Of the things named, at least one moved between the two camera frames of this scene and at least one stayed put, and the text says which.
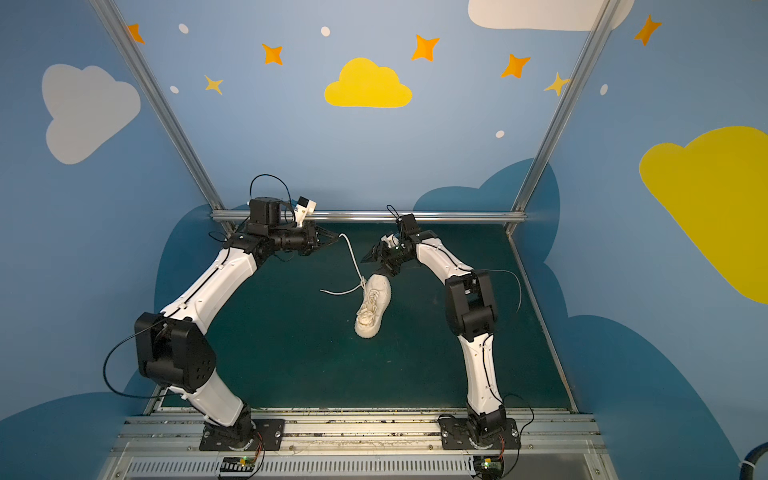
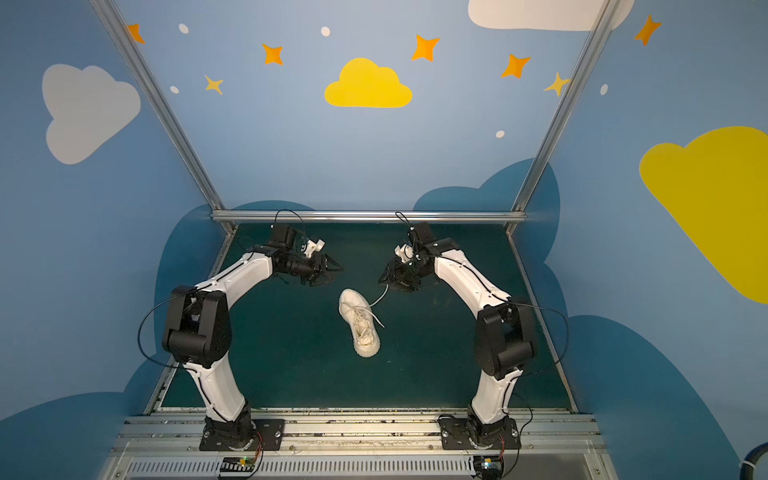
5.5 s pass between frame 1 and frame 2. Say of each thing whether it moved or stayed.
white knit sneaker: moved
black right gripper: moved
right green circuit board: stayed
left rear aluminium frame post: stayed
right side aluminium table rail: stayed
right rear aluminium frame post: stayed
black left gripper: moved
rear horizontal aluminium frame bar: stayed
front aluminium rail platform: stayed
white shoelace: moved
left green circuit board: stayed
